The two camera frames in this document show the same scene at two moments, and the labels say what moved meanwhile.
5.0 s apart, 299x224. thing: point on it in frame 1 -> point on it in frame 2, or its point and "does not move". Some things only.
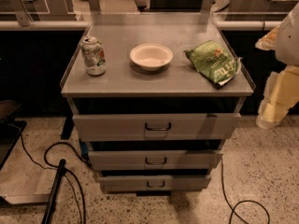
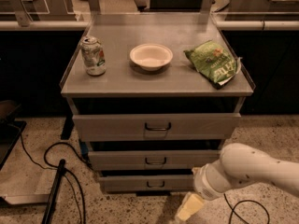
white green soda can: [93, 55] does not move
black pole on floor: [49, 214] does not move
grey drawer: [124, 183] does not move
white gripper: [289, 42] -> [205, 183]
